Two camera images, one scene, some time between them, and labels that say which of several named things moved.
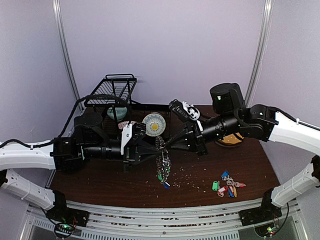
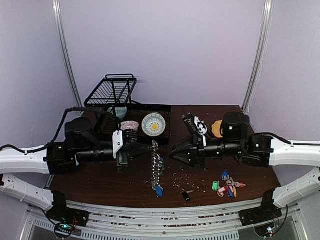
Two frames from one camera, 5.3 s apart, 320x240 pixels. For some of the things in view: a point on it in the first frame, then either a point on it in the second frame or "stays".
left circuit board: [63, 230] stays
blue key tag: [166, 186] to [159, 191]
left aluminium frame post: [59, 18] stays
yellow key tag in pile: [235, 192] stays
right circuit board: [266, 230] stays
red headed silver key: [241, 185] stays
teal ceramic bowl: [121, 112] stays
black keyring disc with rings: [163, 163] to [158, 169]
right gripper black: [197, 139] to [199, 153]
